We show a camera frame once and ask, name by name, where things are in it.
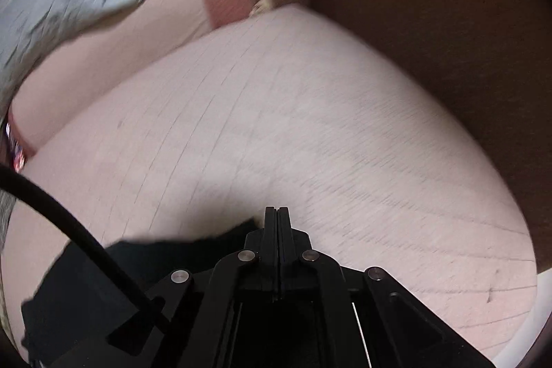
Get black cable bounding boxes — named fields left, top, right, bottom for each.
left=0, top=165, right=171, bottom=334

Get grey patterned quilt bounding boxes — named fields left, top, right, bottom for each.
left=0, top=0, right=130, bottom=110

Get black pants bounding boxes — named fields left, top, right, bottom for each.
left=21, top=217, right=265, bottom=368

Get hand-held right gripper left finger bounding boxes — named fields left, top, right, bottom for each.
left=106, top=206, right=281, bottom=368

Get brown wooden headboard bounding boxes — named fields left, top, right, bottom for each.
left=262, top=0, right=552, bottom=278

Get pink cushion with red band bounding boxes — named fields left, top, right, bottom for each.
left=8, top=0, right=262, bottom=159

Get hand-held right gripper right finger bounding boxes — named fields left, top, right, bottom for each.
left=278, top=206, right=496, bottom=368

